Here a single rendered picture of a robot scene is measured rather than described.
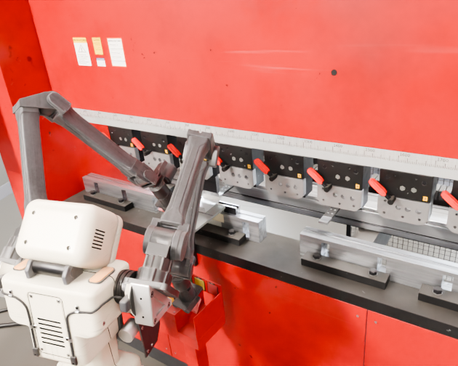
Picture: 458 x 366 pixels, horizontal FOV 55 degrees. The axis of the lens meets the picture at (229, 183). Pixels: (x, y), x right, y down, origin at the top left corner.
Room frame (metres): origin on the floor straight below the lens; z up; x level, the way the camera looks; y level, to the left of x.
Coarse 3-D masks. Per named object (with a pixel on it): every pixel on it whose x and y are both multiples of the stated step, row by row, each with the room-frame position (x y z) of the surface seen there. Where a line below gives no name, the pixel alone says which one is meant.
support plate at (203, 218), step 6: (216, 204) 1.58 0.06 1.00; (210, 210) 1.54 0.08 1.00; (216, 210) 1.53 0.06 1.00; (222, 210) 1.54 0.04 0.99; (198, 216) 1.49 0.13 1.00; (204, 216) 1.49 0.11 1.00; (210, 216) 1.48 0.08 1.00; (198, 222) 1.45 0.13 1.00; (204, 222) 1.44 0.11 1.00; (198, 228) 1.41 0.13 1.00
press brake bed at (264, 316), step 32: (128, 256) 1.75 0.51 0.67; (224, 288) 1.42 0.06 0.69; (256, 288) 1.33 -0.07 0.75; (288, 288) 1.25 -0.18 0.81; (256, 320) 1.34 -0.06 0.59; (288, 320) 1.25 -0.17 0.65; (320, 320) 1.18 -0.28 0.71; (352, 320) 1.11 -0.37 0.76; (384, 320) 1.05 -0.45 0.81; (160, 352) 1.71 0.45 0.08; (224, 352) 1.45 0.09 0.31; (256, 352) 1.34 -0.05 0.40; (288, 352) 1.25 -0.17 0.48; (320, 352) 1.18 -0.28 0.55; (352, 352) 1.11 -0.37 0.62; (384, 352) 1.04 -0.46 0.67; (416, 352) 0.99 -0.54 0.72; (448, 352) 0.94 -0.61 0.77
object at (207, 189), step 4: (216, 176) 1.59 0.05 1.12; (204, 180) 1.62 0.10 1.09; (208, 180) 1.61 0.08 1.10; (212, 180) 1.60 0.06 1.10; (216, 180) 1.59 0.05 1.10; (204, 184) 1.62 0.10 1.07; (208, 184) 1.61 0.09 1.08; (212, 184) 1.60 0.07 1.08; (216, 184) 1.59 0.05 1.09; (204, 188) 1.62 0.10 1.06; (208, 188) 1.61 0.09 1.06; (212, 188) 1.60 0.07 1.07; (216, 188) 1.59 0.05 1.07; (204, 192) 1.64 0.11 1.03; (208, 192) 1.63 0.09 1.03; (212, 192) 1.61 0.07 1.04; (216, 192) 1.59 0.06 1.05
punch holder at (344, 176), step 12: (324, 168) 1.29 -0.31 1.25; (336, 168) 1.26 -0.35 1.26; (348, 168) 1.24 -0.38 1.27; (360, 168) 1.22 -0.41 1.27; (324, 180) 1.28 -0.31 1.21; (336, 180) 1.26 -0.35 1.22; (348, 180) 1.24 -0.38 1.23; (360, 180) 1.21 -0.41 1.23; (324, 192) 1.28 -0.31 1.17; (336, 192) 1.26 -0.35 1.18; (348, 192) 1.23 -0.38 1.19; (360, 192) 1.21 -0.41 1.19; (324, 204) 1.28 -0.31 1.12; (336, 204) 1.26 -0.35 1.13; (348, 204) 1.23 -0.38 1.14; (360, 204) 1.21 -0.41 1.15
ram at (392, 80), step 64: (64, 0) 1.95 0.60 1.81; (128, 0) 1.73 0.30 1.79; (192, 0) 1.56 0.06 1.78; (256, 0) 1.42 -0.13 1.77; (320, 0) 1.30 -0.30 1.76; (384, 0) 1.19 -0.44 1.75; (448, 0) 1.10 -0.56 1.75; (64, 64) 2.01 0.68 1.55; (128, 64) 1.77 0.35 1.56; (192, 64) 1.58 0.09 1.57; (256, 64) 1.42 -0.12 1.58; (320, 64) 1.30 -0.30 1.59; (384, 64) 1.19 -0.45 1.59; (448, 64) 1.09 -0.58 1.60; (128, 128) 1.81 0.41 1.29; (256, 128) 1.43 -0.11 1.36; (320, 128) 1.29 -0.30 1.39; (384, 128) 1.18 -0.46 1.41; (448, 128) 1.08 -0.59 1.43
